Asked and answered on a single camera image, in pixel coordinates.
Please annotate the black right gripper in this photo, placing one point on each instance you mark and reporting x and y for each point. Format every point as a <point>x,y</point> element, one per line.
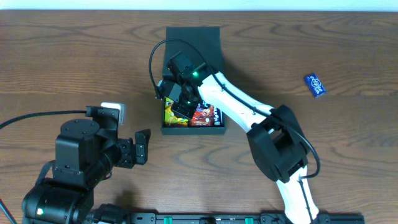
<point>181,107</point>

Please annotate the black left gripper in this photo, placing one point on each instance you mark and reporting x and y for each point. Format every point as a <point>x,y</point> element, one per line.
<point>127,152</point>

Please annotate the green Pretz snack box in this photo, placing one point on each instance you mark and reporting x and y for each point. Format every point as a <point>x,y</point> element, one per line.
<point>170,119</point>

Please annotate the black gift box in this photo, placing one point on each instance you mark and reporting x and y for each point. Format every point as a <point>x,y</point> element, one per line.
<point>208,41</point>

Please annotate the red Hello Panda box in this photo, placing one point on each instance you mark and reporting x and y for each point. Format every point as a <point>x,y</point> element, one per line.
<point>203,117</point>

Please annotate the blue Dairy Milk bar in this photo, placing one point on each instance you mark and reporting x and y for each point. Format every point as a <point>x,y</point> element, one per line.
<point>218,117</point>

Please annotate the blue Eclipse candy pack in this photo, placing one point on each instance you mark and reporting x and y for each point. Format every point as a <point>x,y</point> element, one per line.
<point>314,85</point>

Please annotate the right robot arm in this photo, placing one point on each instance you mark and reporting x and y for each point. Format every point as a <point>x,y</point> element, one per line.
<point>277,144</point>

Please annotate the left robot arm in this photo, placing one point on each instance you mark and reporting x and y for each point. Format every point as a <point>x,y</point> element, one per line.
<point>86,150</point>

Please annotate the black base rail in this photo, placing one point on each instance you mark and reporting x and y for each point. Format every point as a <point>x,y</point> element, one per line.
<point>151,218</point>

